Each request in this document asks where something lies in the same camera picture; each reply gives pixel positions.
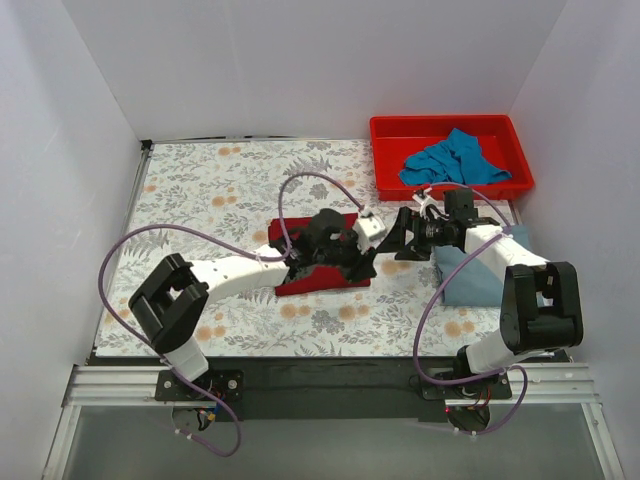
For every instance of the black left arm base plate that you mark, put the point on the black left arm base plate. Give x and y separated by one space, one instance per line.
225 384

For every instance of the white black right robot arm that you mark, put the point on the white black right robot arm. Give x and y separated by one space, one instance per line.
540 305

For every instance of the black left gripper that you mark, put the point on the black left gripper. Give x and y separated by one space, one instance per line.
351 257

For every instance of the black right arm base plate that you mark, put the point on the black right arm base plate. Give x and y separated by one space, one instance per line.
496 387

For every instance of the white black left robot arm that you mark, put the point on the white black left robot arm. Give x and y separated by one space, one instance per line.
169 303

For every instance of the aluminium frame rail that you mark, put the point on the aluminium frame rail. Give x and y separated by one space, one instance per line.
546 383

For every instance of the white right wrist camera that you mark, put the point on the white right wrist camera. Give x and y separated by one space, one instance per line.
427 204

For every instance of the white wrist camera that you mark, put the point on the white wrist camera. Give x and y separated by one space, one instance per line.
369 228
427 204

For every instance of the teal crumpled t shirt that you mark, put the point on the teal crumpled t shirt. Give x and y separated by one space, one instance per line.
458 158

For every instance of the folded grey-blue t shirt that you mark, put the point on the folded grey-blue t shirt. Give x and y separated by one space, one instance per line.
474 286

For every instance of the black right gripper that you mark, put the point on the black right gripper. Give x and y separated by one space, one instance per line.
410 232

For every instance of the floral patterned table mat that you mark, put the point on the floral patterned table mat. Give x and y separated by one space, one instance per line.
201 199

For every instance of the red t shirt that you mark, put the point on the red t shirt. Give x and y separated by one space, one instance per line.
322 278

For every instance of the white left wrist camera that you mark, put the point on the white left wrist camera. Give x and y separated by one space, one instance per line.
369 228

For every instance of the red plastic bin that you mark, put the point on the red plastic bin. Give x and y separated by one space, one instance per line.
395 138

